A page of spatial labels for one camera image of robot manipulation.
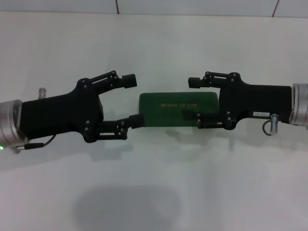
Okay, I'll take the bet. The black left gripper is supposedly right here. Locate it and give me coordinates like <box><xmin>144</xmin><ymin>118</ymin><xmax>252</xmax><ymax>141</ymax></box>
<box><xmin>18</xmin><ymin>70</ymin><xmax>146</xmax><ymax>143</ymax></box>

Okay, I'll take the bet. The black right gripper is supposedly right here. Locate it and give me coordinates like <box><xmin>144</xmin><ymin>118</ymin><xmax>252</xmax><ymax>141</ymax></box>
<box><xmin>182</xmin><ymin>71</ymin><xmax>293</xmax><ymax>130</ymax></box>

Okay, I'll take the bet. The green glasses case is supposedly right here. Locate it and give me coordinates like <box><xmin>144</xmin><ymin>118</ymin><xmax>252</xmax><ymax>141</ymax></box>
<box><xmin>139</xmin><ymin>91</ymin><xmax>220</xmax><ymax>128</ymax></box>

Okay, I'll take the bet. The black right arm plug cable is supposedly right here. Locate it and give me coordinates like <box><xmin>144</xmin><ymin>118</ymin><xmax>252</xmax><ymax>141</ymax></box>
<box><xmin>262</xmin><ymin>114</ymin><xmax>280</xmax><ymax>137</ymax></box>

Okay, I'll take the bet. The black arm plug cable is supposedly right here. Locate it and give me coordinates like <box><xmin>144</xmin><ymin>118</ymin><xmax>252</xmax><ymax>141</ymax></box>
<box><xmin>262</xmin><ymin>114</ymin><xmax>280</xmax><ymax>137</ymax></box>
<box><xmin>9</xmin><ymin>134</ymin><xmax>57</xmax><ymax>154</ymax></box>

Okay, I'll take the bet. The black left arm plug cable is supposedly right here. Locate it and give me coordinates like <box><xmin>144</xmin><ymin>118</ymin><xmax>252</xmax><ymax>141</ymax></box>
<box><xmin>9</xmin><ymin>134</ymin><xmax>57</xmax><ymax>154</ymax></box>

